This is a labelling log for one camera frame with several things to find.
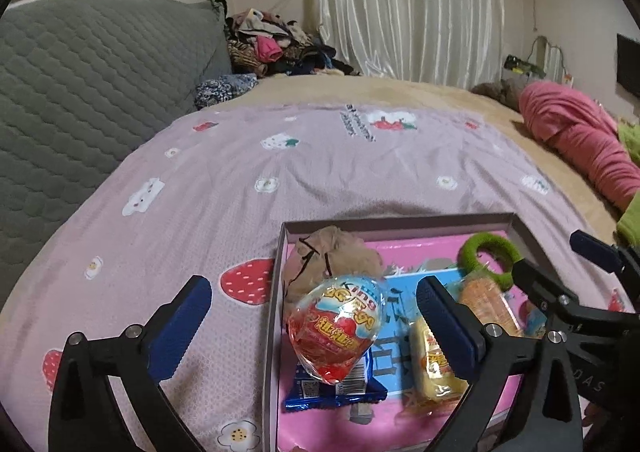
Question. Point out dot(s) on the white metal rack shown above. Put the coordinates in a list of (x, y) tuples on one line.
[(550, 57)]

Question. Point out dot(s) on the pink and blue book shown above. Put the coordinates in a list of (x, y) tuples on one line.
[(320, 427)]

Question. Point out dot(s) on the green fleece cloth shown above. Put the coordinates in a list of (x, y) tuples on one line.
[(631, 227)]

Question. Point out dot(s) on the orange wafer packet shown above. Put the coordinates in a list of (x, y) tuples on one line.
[(487, 302)]

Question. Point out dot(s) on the black television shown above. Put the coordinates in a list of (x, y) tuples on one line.
[(629, 65)]

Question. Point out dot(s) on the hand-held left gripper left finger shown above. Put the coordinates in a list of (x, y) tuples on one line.
[(180, 327)]

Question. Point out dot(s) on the black bag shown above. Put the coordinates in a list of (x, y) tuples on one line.
[(520, 65)]

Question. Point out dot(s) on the grey quilted headboard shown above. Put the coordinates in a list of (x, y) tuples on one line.
[(75, 97)]

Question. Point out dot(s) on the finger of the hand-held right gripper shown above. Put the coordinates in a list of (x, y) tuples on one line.
[(555, 294), (595, 247)]

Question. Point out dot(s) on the dark brown cloth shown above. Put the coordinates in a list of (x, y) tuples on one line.
[(495, 92)]

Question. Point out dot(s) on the blue cookie packet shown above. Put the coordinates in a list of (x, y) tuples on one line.
[(310, 389)]

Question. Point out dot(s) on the person's right hand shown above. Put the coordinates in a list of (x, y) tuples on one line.
[(595, 419)]

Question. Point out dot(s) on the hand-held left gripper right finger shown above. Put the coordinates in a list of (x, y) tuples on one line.
[(447, 327)]

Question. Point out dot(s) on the yellow snack packet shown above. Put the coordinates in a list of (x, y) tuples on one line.
[(432, 372)]

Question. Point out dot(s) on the white curtain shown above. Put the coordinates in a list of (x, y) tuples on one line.
[(405, 7)]

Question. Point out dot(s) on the red and blue toy egg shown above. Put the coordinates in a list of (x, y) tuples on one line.
[(330, 332), (532, 319)]

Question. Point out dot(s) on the pink printed blanket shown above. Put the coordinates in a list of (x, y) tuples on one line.
[(200, 192)]

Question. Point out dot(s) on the grey cardboard box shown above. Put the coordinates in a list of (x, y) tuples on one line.
[(272, 332)]

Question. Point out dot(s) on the pile of clothes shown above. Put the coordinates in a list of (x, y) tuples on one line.
[(280, 42)]

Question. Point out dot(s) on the pink quilt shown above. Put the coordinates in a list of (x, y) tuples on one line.
[(570, 132)]

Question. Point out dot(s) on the blue floral cloth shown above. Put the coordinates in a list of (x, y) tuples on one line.
[(225, 90)]

